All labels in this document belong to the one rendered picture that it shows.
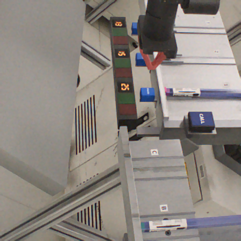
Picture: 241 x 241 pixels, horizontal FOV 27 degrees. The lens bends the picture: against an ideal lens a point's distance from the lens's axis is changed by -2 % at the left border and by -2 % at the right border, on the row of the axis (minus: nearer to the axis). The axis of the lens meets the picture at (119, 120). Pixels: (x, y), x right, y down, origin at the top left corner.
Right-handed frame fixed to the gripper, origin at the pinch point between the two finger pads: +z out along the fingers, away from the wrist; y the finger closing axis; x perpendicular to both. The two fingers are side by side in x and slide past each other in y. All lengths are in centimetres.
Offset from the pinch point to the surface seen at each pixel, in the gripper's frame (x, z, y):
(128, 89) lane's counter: 3.6, 10.1, 2.9
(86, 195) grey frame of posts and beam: 12.6, 27.7, -13.3
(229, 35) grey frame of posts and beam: -41, 42, 61
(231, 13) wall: -115, 174, 245
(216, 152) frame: -24.6, 39.7, 7.5
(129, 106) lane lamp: 3.7, 10.1, -2.1
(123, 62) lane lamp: 4.1, 10.0, 11.3
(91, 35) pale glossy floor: 4, 98, 124
